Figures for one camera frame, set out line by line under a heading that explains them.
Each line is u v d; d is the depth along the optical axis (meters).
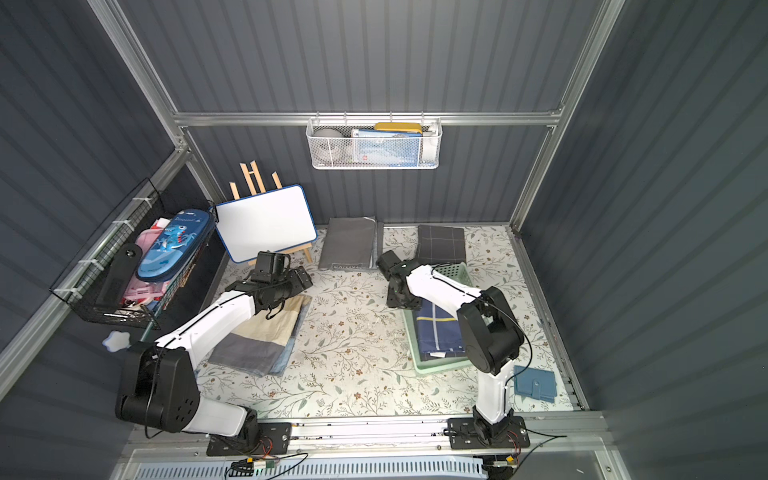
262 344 0.89
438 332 0.89
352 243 1.15
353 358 0.87
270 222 0.96
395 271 0.74
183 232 0.70
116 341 0.65
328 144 0.83
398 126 0.89
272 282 0.68
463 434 0.73
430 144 0.85
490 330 0.50
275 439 0.74
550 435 0.64
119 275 0.64
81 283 0.61
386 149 0.85
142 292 0.65
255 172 0.91
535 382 0.81
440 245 1.15
